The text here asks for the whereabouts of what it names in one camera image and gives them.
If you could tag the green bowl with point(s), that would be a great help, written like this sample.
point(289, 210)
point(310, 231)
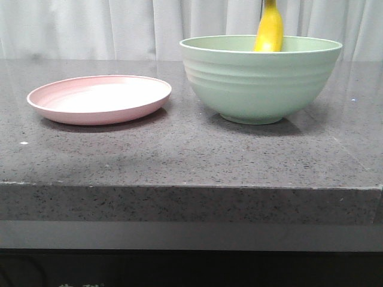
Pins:
point(249, 87)

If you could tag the pink plate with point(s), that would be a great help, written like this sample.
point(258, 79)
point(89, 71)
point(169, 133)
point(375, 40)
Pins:
point(99, 100)

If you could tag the yellow banana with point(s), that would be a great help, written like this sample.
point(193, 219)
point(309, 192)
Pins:
point(271, 29)

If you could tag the white curtain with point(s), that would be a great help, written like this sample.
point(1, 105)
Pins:
point(152, 30)

